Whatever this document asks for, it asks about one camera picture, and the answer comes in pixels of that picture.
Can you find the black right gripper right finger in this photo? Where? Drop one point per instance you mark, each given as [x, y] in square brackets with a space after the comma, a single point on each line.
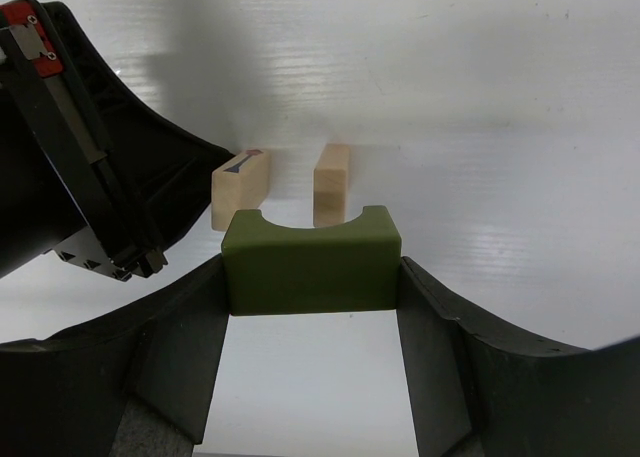
[481, 386]

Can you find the natural wood block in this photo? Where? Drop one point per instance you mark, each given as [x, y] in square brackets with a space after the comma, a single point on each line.
[241, 183]
[330, 185]

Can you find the green wood block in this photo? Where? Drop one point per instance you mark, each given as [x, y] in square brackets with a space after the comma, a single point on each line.
[276, 270]

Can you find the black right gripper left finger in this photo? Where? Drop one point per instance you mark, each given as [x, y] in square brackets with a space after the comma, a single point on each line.
[137, 381]

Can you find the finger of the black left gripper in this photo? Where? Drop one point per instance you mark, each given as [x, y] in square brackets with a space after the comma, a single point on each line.
[145, 181]
[71, 172]

